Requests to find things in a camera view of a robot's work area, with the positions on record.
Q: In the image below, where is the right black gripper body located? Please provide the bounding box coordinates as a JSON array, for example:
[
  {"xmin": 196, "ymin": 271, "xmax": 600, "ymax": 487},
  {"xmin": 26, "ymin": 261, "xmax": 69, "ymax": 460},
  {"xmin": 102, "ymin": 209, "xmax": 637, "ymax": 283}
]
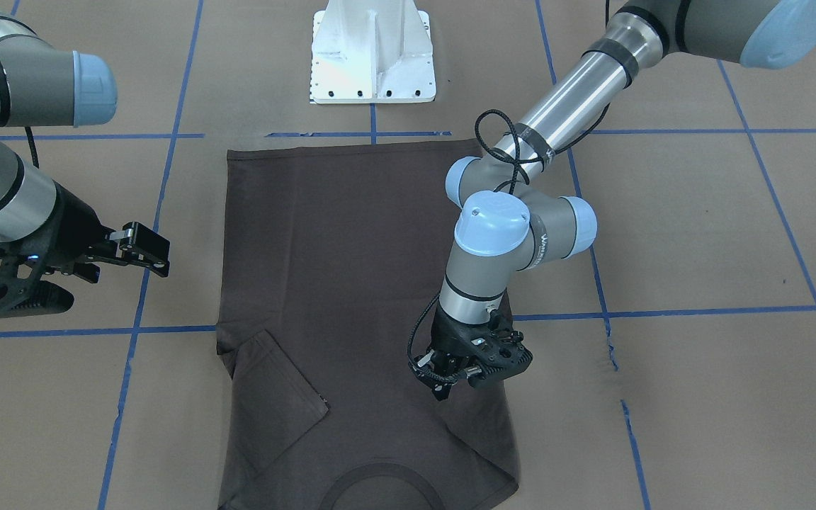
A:
[{"xmin": 25, "ymin": 183, "xmax": 128, "ymax": 283}]

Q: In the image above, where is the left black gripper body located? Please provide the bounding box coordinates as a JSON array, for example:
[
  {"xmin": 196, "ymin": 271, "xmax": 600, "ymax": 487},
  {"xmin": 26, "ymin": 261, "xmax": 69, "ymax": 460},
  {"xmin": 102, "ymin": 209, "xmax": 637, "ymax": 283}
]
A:
[{"xmin": 424, "ymin": 306, "xmax": 533, "ymax": 388}]

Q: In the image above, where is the dark brown t-shirt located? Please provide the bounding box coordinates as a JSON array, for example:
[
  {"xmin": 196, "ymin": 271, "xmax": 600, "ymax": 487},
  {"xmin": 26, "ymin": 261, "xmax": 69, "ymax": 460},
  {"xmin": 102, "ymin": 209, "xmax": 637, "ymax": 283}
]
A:
[{"xmin": 216, "ymin": 140, "xmax": 519, "ymax": 509}]

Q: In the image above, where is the white arm mounting base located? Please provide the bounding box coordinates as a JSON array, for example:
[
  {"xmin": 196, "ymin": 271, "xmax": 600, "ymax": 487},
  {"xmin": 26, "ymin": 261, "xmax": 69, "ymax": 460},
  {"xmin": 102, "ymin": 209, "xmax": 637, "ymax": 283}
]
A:
[{"xmin": 309, "ymin": 1, "xmax": 437, "ymax": 104}]

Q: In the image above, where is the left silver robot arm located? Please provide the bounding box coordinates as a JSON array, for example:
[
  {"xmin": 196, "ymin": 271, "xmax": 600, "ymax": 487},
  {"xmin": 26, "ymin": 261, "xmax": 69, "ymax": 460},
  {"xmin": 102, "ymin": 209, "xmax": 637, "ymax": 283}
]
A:
[{"xmin": 409, "ymin": 1, "xmax": 816, "ymax": 401}]

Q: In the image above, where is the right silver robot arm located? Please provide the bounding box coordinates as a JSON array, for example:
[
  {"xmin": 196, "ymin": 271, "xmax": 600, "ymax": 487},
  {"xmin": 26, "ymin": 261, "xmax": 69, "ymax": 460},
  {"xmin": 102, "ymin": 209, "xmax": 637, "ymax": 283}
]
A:
[{"xmin": 0, "ymin": 11, "xmax": 171, "ymax": 291}]

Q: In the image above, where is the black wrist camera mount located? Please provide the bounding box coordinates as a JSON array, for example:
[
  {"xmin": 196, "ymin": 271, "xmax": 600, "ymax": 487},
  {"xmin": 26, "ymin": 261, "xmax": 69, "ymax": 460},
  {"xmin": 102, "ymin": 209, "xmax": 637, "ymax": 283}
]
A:
[{"xmin": 0, "ymin": 243, "xmax": 74, "ymax": 319}]

